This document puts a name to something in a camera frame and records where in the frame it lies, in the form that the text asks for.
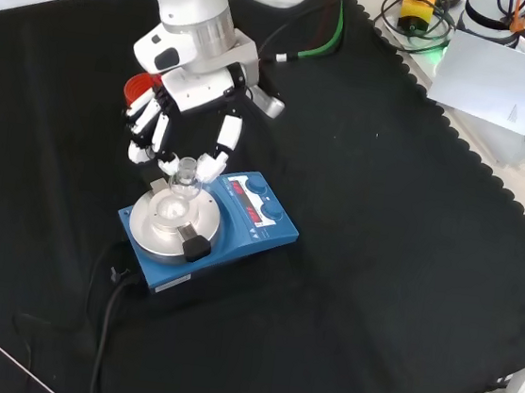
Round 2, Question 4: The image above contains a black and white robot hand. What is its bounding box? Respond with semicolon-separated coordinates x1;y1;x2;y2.
113;20;256;188

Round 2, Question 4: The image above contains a clear round-bottom flask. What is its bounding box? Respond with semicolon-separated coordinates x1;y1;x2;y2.
165;154;207;210

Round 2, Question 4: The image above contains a heater with blue base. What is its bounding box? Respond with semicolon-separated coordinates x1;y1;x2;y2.
108;156;307;312

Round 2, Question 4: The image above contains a yellow stop button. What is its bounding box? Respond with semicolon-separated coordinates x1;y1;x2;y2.
396;0;438;38

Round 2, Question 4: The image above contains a black bench cloth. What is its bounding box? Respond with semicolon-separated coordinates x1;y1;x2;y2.
0;0;525;393

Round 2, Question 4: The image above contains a pale grey board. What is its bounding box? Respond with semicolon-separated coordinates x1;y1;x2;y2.
423;26;525;139

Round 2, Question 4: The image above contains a thin glass rod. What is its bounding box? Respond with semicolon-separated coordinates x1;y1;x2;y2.
0;324;74;393

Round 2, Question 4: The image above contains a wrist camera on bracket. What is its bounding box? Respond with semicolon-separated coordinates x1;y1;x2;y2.
222;30;295;121

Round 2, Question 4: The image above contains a green cable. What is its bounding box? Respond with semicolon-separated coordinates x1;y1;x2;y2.
257;0;349;72

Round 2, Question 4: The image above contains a black heater power cable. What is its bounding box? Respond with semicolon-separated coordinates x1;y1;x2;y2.
89;263;142;393

